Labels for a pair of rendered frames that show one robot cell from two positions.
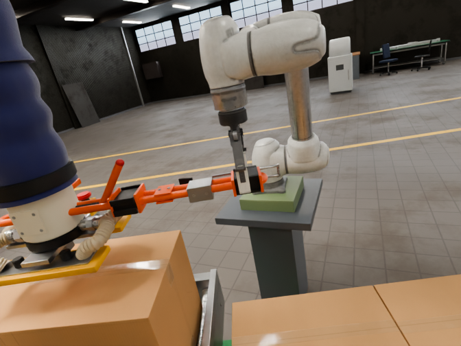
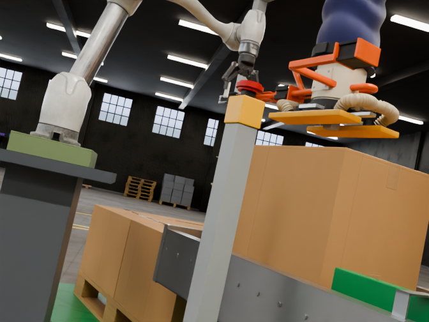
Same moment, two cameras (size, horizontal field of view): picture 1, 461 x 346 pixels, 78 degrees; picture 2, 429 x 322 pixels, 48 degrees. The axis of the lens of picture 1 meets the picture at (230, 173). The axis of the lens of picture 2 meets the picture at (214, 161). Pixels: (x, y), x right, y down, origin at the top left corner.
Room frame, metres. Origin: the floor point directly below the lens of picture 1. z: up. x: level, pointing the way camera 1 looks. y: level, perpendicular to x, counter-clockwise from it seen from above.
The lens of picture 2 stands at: (2.05, 1.65, 0.75)
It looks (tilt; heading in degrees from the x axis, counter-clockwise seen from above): 4 degrees up; 234
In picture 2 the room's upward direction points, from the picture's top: 12 degrees clockwise
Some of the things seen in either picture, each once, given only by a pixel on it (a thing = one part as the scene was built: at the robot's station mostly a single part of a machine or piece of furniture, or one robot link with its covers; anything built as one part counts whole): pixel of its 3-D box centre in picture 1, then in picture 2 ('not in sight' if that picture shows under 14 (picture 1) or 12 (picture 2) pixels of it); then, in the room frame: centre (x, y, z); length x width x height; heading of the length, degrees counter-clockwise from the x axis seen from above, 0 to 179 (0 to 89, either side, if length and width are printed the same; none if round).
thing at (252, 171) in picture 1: (247, 180); not in sight; (0.74, -0.04, 1.19); 0.08 x 0.07 x 0.05; 86
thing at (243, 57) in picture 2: (234, 125); (245, 65); (0.75, -0.03, 1.35); 0.08 x 0.07 x 0.09; 175
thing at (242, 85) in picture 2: (84, 197); (249, 91); (1.31, 0.73, 1.02); 0.07 x 0.07 x 0.04
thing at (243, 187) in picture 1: (243, 180); not in sight; (0.68, -0.03, 1.21); 0.03 x 0.01 x 0.07; 85
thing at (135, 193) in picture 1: (129, 200); (289, 95); (0.77, 0.31, 1.19); 0.10 x 0.08 x 0.06; 176
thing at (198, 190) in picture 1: (201, 189); not in sight; (0.76, 0.09, 1.18); 0.07 x 0.07 x 0.04; 86
